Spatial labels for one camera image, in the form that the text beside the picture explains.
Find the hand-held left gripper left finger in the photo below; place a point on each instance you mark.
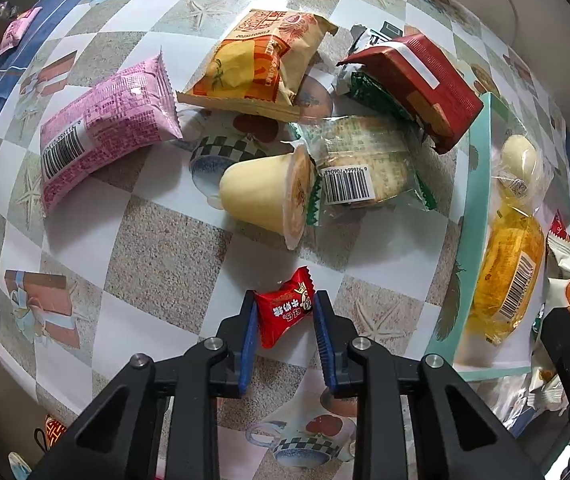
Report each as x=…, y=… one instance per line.
x=248, y=345

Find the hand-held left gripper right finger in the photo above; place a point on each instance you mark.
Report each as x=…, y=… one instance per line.
x=325, y=345

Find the small red candy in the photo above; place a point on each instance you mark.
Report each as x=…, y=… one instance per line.
x=285, y=315

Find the white printed snack packet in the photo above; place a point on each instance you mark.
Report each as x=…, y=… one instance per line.
x=565, y=270

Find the yellow cake packet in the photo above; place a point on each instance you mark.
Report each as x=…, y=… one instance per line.
x=505, y=270

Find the large red snack packet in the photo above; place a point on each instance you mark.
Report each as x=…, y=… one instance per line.
x=560, y=225

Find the pale yellow pudding cup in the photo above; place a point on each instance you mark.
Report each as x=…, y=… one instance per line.
x=260, y=190

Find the clear green-edged biscuit packet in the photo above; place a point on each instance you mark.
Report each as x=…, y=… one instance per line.
x=360, y=160

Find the shallow teal cardboard box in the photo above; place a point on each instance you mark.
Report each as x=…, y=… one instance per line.
x=480, y=170

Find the round bread packet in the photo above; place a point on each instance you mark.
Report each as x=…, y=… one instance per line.
x=517, y=155

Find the large pink snack packet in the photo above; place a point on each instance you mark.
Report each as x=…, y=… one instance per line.
x=105, y=125

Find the maroon snack packet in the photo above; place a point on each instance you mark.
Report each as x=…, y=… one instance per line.
x=415, y=85

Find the orange cake packet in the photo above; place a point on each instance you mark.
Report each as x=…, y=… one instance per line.
x=255, y=65

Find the checked printed tablecloth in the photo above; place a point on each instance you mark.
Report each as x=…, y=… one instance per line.
x=165, y=240

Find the red printed cloth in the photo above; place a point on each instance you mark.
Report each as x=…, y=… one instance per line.
x=55, y=430

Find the small pink packet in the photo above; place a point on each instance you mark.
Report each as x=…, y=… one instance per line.
x=17, y=30

